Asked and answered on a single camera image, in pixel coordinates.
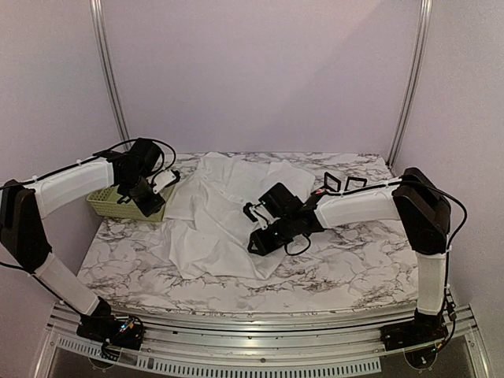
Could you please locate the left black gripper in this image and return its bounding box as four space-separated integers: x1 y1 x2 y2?
121 172 165 217

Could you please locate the white button shirt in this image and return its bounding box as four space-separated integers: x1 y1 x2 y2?
153 152 315 280

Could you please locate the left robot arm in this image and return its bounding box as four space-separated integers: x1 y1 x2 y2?
1 137 180 342

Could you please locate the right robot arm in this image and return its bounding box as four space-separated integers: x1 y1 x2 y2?
243 167 457 343

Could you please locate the black box of flower brooch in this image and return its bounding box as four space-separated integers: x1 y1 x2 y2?
313 172 342 195

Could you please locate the black box with brown brooch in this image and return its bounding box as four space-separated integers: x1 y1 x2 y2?
344 176 368 191

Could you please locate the green plastic basket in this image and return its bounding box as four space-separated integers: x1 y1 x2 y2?
86 184 176 222

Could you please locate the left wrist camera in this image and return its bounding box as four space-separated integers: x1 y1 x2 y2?
151 169 180 194

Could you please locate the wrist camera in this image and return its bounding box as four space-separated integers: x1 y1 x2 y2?
243 202 270 229
151 169 180 194

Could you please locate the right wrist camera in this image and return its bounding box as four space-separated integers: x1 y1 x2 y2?
243 202 270 229

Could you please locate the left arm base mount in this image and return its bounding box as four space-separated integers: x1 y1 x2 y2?
76 315 145 350

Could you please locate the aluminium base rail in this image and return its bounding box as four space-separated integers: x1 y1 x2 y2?
46 302 480 365

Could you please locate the white slotted cable duct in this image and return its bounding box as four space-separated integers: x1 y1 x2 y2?
50 336 382 377

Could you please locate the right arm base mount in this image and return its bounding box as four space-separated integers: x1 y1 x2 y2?
380 311 447 351

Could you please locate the left aluminium frame post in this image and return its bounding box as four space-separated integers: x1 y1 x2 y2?
89 0 132 148

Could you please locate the aluminium frame post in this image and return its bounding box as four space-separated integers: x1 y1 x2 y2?
386 0 433 170
89 0 132 148

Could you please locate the right aluminium frame post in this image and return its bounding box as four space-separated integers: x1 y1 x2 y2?
386 0 433 170

